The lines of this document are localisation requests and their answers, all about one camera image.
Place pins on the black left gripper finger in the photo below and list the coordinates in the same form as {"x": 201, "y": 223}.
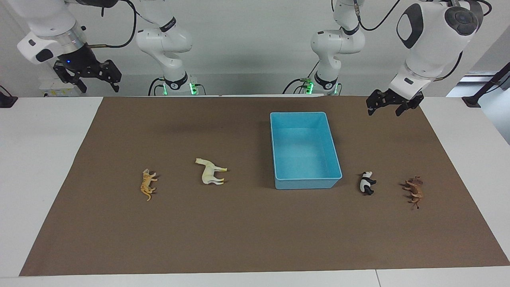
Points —
{"x": 371, "y": 107}
{"x": 401, "y": 110}

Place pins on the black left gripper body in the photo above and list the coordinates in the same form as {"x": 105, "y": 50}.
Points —
{"x": 392, "y": 97}

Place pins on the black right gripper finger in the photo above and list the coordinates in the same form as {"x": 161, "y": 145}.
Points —
{"x": 112, "y": 73}
{"x": 67, "y": 76}

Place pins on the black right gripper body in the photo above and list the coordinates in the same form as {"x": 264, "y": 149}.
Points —
{"x": 81, "y": 59}

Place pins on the black and white panda toy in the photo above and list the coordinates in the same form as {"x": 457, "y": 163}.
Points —
{"x": 365, "y": 184}

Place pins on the brown animal toy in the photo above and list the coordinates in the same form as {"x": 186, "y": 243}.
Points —
{"x": 415, "y": 192}

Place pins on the orange striped tiger toy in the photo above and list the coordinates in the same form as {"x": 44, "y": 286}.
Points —
{"x": 146, "y": 184}

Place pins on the cream white horse toy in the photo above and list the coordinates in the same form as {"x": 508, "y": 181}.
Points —
{"x": 208, "y": 173}

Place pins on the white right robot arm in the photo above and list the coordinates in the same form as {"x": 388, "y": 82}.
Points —
{"x": 44, "y": 20}

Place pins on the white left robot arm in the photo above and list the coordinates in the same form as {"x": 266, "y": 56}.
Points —
{"x": 422, "y": 59}

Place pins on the light blue storage box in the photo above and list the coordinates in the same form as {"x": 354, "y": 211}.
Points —
{"x": 305, "y": 151}

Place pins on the brown paper table mat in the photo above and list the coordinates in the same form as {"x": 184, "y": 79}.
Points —
{"x": 247, "y": 231}

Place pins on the black clamp mount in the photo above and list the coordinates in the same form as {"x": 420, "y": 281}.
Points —
{"x": 484, "y": 85}
{"x": 8, "y": 100}

